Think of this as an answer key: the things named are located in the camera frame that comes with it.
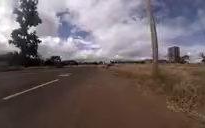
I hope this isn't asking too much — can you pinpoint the brown-grey asphalt road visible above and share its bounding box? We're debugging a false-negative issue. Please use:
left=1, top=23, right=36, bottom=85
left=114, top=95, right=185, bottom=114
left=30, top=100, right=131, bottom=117
left=0, top=65, right=193, bottom=128

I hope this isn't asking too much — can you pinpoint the tall pale pole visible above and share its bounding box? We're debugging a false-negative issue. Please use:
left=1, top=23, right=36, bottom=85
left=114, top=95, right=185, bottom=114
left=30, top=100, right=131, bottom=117
left=143, top=0, right=160, bottom=76

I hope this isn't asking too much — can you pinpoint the tall grey building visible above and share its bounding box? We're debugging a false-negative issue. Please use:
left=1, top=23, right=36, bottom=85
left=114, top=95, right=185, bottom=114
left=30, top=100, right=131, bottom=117
left=167, top=46, right=181, bottom=64

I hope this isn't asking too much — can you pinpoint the white dashed centre line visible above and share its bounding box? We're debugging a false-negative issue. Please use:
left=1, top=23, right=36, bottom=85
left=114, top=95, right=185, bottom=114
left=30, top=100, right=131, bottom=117
left=1, top=72, right=73, bottom=101

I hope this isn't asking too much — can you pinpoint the dry yellow grass verge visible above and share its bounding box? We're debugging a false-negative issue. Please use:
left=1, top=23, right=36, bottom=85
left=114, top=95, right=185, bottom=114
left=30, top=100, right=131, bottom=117
left=103, top=62, right=205, bottom=128

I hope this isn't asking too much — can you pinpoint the tall dark tree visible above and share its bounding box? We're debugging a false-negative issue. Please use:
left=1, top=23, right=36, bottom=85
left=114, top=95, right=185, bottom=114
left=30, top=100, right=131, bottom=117
left=8, top=0, right=43, bottom=67

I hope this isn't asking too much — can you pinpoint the row of dark bushes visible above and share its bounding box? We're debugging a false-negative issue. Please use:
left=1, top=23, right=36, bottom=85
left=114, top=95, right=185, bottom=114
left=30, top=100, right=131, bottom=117
left=0, top=51, right=101, bottom=72

